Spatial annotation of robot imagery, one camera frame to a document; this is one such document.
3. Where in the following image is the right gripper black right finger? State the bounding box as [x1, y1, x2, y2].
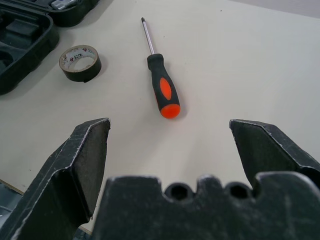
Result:
[229, 119, 320, 191]

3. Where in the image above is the black orange handled screwdriver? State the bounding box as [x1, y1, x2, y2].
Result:
[140, 16, 181, 119]

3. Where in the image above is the black tool case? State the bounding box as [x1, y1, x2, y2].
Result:
[0, 0, 101, 96]

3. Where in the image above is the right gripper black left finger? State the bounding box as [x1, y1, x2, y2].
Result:
[0, 117, 112, 240]

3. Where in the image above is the black electrical tape roll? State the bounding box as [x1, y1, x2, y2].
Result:
[58, 44, 102, 83]

